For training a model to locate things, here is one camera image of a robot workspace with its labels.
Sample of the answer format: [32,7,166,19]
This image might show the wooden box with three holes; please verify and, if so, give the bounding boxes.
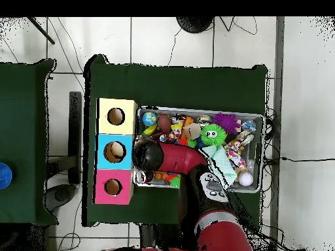
[92,97,139,205]

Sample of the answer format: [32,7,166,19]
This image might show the shallow clear mesh bin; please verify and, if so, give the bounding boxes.
[133,105,265,194]

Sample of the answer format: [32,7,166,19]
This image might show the small brown football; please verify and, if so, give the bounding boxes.
[156,114,173,135]

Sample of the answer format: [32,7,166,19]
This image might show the plain wooden block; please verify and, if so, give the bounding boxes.
[182,122,202,140]

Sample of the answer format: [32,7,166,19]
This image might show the small globe ball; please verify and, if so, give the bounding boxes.
[141,111,158,127]

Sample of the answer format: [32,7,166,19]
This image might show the black and red soda can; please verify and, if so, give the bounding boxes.
[135,169,155,184]

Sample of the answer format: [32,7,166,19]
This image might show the green spiky toy with eyes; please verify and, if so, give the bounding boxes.
[200,123,228,147]

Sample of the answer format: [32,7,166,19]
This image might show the mint green knitted cloth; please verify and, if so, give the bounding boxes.
[200,144,238,188]

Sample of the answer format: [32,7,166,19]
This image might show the purple spiky rubber toy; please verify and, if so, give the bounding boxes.
[211,112,241,135]

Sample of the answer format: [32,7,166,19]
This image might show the doll in spotted dress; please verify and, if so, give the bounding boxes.
[224,139,248,173]

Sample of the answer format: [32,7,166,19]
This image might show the white baseball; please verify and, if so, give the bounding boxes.
[238,171,254,187]

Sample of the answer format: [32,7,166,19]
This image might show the black upright panel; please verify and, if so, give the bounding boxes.
[68,91,82,185]

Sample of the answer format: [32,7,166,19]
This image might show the round black stand base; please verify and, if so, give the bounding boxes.
[175,16,214,34]

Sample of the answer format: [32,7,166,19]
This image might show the grey round floor base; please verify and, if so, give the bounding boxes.
[44,184,77,213]

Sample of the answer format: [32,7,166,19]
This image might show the black rod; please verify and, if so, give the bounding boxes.
[27,16,56,45]

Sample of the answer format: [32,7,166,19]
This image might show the blue round object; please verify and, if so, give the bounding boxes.
[0,161,13,190]

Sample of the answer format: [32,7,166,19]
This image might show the thin black cable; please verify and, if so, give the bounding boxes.
[279,156,335,162]

